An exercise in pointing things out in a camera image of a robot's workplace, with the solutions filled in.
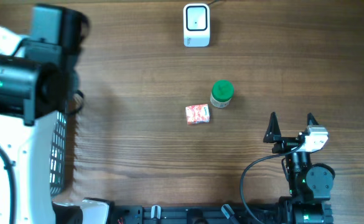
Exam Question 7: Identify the green lid jar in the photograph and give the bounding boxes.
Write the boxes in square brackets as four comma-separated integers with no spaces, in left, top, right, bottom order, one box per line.
[210,80,234,108]

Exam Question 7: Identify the red orange candy packet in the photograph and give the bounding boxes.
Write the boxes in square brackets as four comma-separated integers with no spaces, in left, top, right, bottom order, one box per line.
[185,104,210,125]

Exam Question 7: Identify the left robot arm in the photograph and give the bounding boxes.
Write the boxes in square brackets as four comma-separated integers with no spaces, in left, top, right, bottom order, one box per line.
[0,4,90,223]

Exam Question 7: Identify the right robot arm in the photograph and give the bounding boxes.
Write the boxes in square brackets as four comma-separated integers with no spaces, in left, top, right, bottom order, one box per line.
[263,112,335,223]

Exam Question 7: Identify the white barcode scanner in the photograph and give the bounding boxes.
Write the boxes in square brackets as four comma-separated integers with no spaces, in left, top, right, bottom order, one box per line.
[183,3,210,47]

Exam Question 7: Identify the grey plastic basket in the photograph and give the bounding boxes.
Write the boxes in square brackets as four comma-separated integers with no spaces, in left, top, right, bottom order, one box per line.
[49,112,67,197]

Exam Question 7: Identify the black right camera cable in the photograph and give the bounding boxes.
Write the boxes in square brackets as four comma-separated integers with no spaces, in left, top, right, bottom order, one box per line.
[239,143,306,224]

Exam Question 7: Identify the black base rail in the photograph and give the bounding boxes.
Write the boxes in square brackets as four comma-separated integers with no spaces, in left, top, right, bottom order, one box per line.
[52,197,335,224]

